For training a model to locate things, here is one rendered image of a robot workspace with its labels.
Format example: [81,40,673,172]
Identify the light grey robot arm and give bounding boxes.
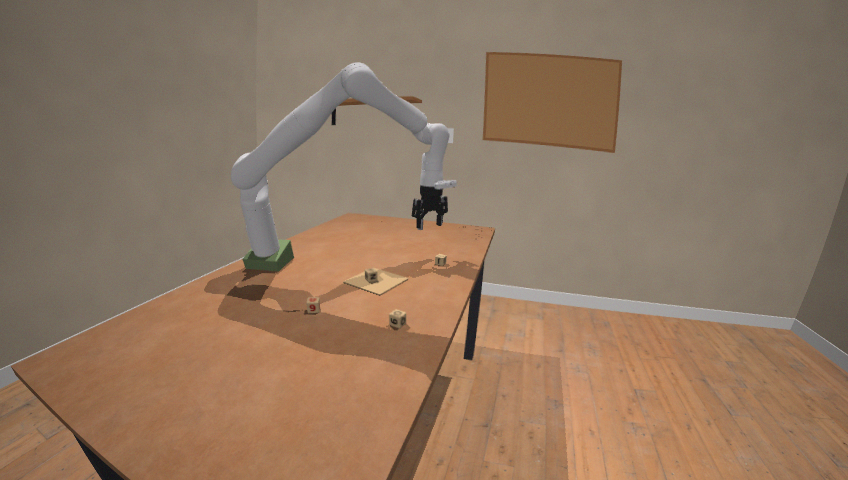
[231,63,457,257]

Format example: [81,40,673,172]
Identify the tan flat mat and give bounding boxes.
[343,268,409,296]

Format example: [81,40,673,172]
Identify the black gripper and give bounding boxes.
[412,185,448,230]

